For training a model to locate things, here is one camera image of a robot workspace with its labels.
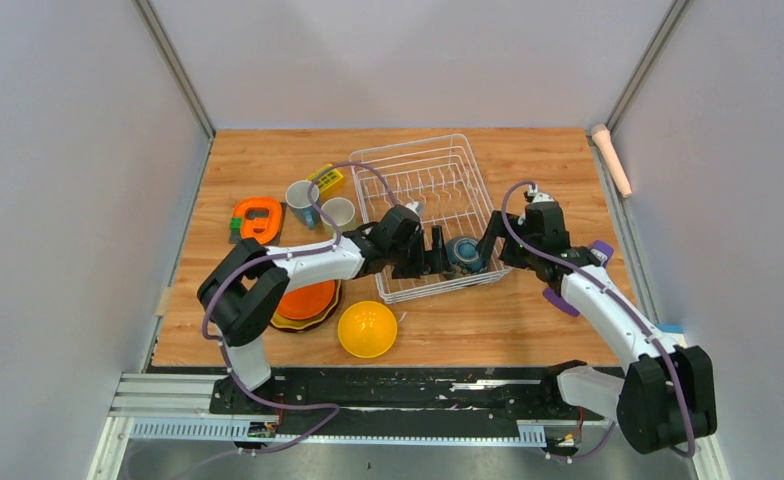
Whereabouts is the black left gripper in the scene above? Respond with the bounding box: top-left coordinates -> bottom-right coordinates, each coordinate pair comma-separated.
387,224 -> 453,279

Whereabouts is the dark blue floral bowl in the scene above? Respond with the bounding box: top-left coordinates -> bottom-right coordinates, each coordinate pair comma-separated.
445,236 -> 487,278

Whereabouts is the yellow ribbed bowl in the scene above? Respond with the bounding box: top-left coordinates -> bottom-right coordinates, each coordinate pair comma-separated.
337,301 -> 398,359

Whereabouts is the light green mug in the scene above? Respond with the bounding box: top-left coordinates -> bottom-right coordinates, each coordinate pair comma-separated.
321,197 -> 357,232

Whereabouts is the orange plate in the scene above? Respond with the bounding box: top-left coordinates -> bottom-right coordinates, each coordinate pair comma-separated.
276,280 -> 340,321

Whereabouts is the blue dotted mug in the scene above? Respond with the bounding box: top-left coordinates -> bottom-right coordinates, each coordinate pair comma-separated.
285,180 -> 321,230

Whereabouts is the yellow dotted plate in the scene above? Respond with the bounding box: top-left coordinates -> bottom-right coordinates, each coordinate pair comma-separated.
269,280 -> 342,333

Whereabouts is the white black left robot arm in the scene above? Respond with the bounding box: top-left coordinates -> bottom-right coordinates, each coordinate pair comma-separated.
197,205 -> 452,413

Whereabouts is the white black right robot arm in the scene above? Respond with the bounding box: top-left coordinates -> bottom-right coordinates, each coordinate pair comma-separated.
478,200 -> 718,454

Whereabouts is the yellow toy block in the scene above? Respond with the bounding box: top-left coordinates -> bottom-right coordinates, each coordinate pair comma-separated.
307,163 -> 346,201

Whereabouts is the white blue toy block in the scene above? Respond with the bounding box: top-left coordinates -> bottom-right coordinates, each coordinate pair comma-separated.
657,324 -> 684,335

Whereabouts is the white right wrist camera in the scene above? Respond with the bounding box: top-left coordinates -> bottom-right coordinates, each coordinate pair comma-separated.
523,184 -> 555,205

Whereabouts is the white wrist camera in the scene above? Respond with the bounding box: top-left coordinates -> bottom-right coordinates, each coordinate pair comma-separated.
405,201 -> 425,218
523,184 -> 555,205

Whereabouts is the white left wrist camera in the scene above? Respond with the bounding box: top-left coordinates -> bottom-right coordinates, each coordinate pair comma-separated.
405,201 -> 425,218

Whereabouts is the white wire dish rack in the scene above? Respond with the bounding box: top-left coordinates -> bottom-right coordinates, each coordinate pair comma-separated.
349,134 -> 509,304

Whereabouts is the pink cylinder handle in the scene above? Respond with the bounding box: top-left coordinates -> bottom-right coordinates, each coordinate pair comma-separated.
590,124 -> 633,198

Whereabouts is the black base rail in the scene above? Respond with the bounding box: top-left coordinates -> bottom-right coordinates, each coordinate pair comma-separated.
110,366 -> 715,446

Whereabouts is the orange handle toy on pad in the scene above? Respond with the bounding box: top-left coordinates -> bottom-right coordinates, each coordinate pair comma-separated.
228,197 -> 286,246

